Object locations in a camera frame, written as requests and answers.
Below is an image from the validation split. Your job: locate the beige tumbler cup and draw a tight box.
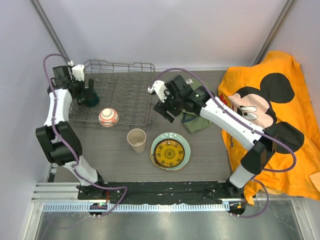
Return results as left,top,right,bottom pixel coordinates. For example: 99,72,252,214
126,128,147,154

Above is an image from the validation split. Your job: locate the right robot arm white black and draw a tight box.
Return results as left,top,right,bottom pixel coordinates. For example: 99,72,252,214
147,75,276,198

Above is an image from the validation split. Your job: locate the grey wire dish rack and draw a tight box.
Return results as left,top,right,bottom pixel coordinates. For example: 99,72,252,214
69,60,156,129

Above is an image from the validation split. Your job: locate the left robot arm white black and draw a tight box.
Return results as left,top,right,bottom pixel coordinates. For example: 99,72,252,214
35,64,107,200

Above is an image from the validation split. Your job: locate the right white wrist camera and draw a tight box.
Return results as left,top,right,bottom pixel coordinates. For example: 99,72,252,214
147,80,170,103

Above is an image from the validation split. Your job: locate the cream bird plate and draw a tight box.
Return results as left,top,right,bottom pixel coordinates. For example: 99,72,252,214
150,155,190,172

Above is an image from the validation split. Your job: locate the green flower plate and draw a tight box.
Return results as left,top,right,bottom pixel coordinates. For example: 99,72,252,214
149,132,191,158

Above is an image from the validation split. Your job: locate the white orange patterned bowl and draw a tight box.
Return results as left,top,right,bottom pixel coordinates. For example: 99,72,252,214
98,108,120,128

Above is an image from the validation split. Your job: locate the yellow patterned small plate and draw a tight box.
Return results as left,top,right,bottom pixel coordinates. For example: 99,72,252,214
153,139,185,168

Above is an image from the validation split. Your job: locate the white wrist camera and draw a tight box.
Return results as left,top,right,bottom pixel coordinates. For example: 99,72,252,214
67,60,85,82
147,80,170,103

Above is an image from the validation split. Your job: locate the dark green mug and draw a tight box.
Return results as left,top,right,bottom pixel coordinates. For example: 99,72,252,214
76,90,100,108

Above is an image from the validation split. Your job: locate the green shirt with blue trim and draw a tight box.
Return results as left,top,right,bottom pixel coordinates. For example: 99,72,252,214
179,78,212,134

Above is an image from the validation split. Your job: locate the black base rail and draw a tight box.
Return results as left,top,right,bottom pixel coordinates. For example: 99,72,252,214
77,180,236,202

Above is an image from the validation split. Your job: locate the white slotted cable duct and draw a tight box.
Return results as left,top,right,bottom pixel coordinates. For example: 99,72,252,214
42,201,230,213

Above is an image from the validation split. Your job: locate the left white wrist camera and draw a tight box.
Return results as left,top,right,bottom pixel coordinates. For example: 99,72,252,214
67,60,85,82

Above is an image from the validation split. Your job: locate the orange Mickey Mouse towel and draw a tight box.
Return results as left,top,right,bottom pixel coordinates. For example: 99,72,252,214
217,51,320,204

